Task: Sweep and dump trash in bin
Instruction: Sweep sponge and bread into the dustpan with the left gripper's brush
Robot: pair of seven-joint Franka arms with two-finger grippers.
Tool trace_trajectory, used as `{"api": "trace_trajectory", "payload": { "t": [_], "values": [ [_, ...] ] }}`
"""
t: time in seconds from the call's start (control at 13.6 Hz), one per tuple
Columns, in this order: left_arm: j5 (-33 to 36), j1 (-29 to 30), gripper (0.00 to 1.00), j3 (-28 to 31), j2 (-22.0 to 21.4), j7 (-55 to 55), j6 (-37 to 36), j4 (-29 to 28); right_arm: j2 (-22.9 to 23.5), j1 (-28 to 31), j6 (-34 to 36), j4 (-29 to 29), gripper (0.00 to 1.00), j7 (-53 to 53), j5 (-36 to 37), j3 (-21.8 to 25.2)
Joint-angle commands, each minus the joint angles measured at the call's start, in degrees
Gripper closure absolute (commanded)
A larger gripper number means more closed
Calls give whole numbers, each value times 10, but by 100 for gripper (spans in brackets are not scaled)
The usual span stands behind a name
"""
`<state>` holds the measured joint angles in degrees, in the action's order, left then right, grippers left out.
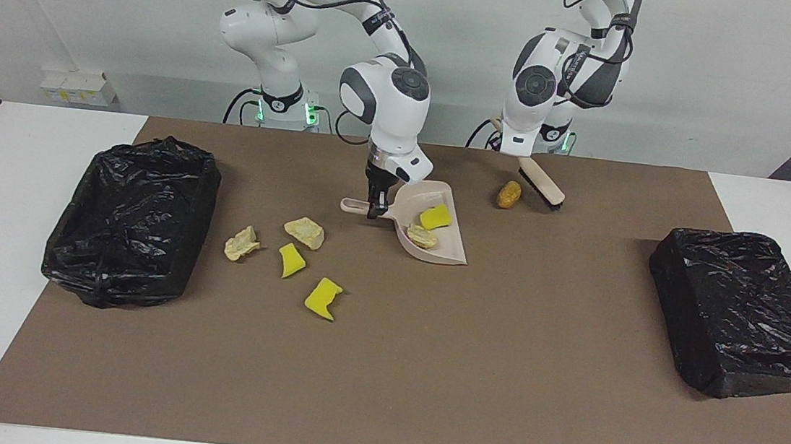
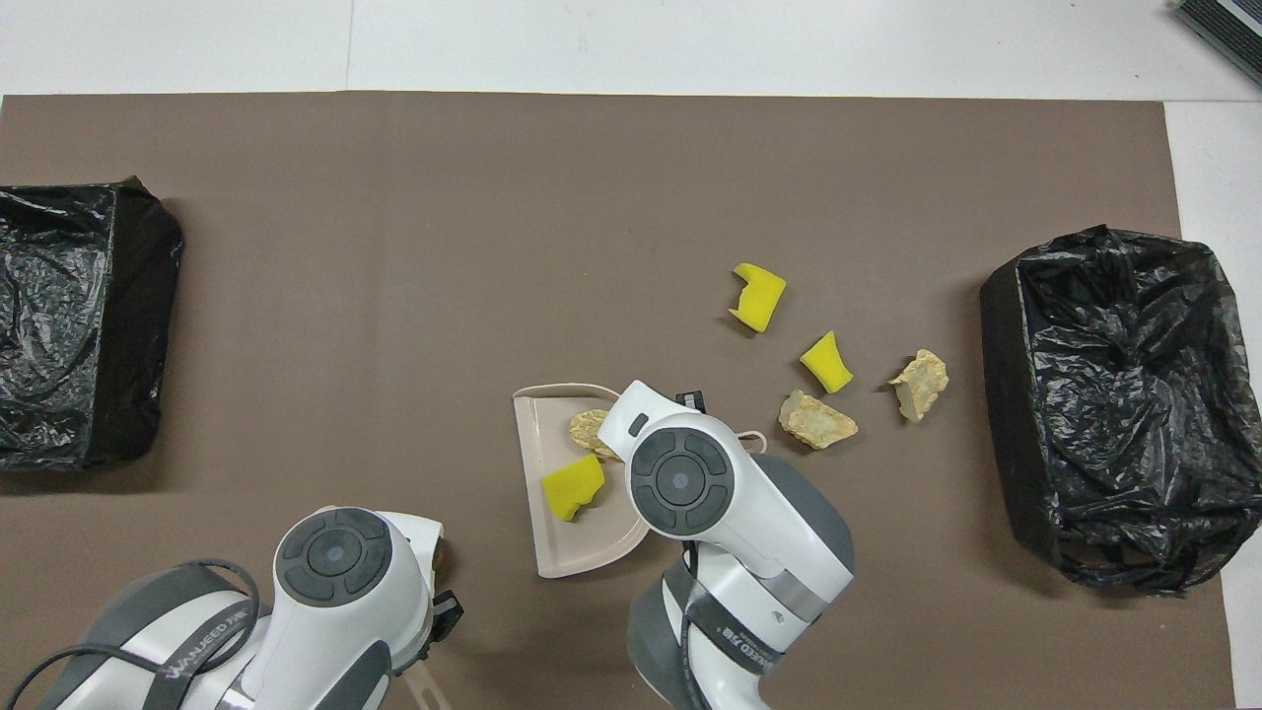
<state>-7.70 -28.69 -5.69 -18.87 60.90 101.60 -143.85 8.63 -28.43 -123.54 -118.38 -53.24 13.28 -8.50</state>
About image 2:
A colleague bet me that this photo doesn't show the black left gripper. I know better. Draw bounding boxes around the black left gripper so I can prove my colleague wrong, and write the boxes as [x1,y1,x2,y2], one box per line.
[393,589,465,677]

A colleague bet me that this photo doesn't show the beige hand brush black bristles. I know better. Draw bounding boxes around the beige hand brush black bristles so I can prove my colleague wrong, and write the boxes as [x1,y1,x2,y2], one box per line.
[406,659,453,710]

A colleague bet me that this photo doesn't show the beige foam chunk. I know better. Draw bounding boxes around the beige foam chunk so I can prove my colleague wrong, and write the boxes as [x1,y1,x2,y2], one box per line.
[569,408,624,462]
[887,348,950,423]
[778,389,859,451]

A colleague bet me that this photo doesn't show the notched yellow-green sponge piece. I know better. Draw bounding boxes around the notched yellow-green sponge piece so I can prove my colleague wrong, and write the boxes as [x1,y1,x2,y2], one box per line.
[729,262,788,333]

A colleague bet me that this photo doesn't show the small yellow sponge piece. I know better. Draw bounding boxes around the small yellow sponge piece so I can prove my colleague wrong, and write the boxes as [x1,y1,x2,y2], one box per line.
[799,330,855,394]

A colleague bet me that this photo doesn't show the chunky yellow sponge piece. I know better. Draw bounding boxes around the chunky yellow sponge piece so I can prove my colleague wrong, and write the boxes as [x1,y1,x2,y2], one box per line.
[539,453,606,523]

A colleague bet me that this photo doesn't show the beige plastic dustpan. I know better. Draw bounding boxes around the beige plastic dustpan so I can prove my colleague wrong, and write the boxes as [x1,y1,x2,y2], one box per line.
[512,384,771,579]

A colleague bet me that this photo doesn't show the black bag lined bin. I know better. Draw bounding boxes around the black bag lined bin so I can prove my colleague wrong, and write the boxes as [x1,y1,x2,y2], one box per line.
[0,176,185,472]
[980,225,1262,597]

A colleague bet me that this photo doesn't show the brown paper table mat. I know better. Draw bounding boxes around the brown paper table mat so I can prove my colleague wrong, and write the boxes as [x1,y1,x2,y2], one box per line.
[0,92,1238,710]

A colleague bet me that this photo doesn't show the grey ribbed device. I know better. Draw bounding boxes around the grey ribbed device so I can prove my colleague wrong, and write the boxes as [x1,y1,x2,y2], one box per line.
[1171,0,1262,88]

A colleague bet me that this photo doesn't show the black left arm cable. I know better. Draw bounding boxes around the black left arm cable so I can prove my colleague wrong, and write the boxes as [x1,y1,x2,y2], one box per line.
[5,559,262,710]

